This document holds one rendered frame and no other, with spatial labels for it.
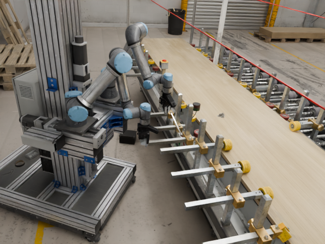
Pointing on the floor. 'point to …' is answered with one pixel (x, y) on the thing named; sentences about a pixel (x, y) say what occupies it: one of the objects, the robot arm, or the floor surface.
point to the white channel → (220, 31)
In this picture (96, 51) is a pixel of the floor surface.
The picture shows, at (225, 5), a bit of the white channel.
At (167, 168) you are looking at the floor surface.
